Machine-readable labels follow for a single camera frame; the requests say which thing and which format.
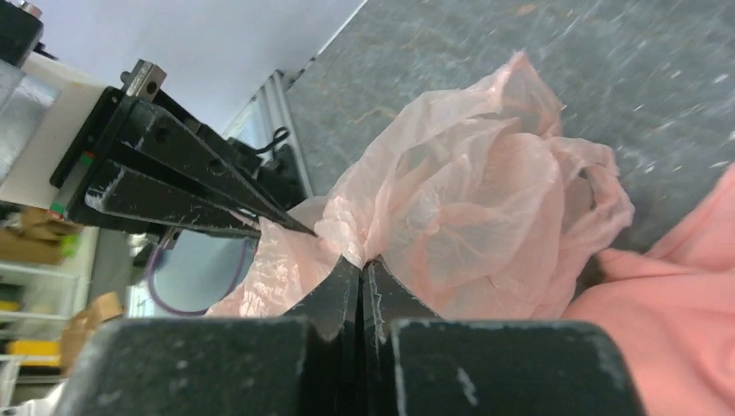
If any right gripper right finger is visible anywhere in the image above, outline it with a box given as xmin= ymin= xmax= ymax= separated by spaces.
xmin=362 ymin=259 xmax=645 ymax=415

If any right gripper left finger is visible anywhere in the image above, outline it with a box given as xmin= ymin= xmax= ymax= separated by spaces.
xmin=56 ymin=259 xmax=362 ymax=415

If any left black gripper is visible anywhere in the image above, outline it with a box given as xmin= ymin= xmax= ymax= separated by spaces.
xmin=49 ymin=87 xmax=313 ymax=237

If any translucent pink plastic trash bag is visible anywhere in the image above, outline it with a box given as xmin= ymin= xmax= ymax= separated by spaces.
xmin=208 ymin=52 xmax=634 ymax=319

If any salmon pink cloth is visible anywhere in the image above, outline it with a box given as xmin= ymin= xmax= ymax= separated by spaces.
xmin=563 ymin=169 xmax=734 ymax=415

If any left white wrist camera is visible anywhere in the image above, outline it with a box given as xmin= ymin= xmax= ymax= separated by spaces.
xmin=1 ymin=53 xmax=107 ymax=208

